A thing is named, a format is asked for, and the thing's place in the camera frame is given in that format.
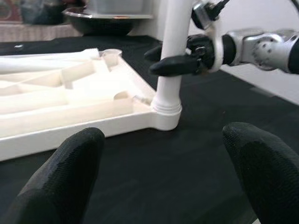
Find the black bag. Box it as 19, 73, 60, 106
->
21, 0, 68, 25

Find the black tablecloth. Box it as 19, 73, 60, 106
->
0, 35, 299, 224

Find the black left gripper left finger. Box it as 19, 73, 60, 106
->
0, 127, 105, 224

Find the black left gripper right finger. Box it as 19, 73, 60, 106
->
221, 121, 299, 224

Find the white plastic children table top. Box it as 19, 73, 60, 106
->
0, 48, 183, 162

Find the black wok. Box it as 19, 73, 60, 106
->
62, 7, 142, 36

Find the beige cloth covered bench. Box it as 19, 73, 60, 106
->
0, 22, 84, 43

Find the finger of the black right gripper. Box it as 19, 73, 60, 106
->
149, 53, 200, 77
144, 45, 164, 62

